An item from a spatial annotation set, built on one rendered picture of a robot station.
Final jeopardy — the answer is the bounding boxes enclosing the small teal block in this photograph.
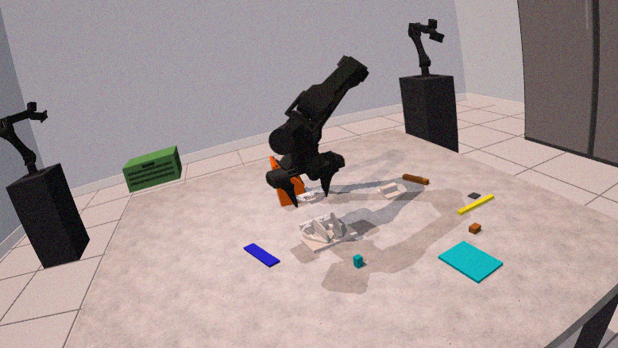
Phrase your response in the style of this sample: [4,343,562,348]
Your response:
[353,254,363,269]

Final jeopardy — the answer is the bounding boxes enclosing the teal flat rectangular plate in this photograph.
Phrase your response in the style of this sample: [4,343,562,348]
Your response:
[438,241,503,284]

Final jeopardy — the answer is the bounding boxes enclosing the blue flat bar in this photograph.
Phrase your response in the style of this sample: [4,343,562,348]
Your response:
[243,243,280,268]

